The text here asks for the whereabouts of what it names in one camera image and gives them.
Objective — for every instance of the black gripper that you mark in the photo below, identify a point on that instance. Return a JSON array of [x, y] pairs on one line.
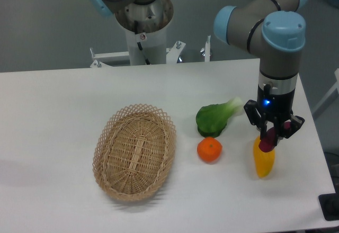
[[276, 109]]

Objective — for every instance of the purple sweet potato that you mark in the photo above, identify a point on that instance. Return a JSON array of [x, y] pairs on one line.
[[267, 144]]

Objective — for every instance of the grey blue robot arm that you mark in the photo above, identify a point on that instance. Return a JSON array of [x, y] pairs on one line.
[[272, 30]]

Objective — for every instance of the green bok choy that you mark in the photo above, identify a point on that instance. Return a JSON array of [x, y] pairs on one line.
[[212, 119]]

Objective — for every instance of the orange tangerine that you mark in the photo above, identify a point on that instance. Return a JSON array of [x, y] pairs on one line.
[[209, 149]]

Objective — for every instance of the black device at table edge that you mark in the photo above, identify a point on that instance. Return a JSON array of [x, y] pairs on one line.
[[329, 206]]

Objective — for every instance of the woven wicker basket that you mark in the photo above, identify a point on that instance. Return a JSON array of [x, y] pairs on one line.
[[134, 153]]

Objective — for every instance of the white frame at right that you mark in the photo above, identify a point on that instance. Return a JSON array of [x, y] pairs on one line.
[[329, 97]]

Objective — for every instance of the white metal base frame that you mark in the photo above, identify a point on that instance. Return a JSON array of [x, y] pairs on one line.
[[111, 57]]

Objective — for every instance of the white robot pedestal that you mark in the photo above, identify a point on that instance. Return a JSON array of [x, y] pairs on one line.
[[145, 28]]

